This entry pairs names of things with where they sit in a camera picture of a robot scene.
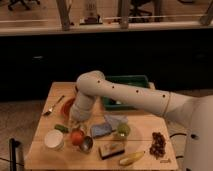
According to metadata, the white paper cup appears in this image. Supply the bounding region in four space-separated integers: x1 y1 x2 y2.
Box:
44 129 64 150

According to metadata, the wooden table leg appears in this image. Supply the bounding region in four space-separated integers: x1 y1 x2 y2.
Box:
56 0 70 31

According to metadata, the red apple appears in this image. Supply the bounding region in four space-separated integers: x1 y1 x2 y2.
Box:
70 130 84 146

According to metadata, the orange bowl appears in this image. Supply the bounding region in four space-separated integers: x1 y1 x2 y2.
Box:
61 98 75 120

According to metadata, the black floor cable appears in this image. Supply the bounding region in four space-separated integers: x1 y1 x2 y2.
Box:
169 132 188 159

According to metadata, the black office chair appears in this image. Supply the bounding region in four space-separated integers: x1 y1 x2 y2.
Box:
129 0 152 17

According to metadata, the black stand post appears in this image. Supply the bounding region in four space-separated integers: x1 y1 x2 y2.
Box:
9 138 24 171

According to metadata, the green plastic tray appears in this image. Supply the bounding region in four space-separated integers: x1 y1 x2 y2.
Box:
101 75 150 111

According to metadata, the purple grape bunch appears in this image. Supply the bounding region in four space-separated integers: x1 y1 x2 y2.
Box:
149 132 166 159

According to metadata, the small metal cup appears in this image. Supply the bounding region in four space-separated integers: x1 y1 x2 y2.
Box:
79 136 93 153

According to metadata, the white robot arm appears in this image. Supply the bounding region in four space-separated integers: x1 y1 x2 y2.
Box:
69 70 213 171

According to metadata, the brown block eraser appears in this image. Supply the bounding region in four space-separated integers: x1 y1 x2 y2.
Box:
98 142 125 160

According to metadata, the grey cloth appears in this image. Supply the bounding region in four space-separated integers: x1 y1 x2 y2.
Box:
104 114 128 131

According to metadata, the green cucumber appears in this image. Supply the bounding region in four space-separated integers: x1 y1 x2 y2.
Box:
54 124 69 133

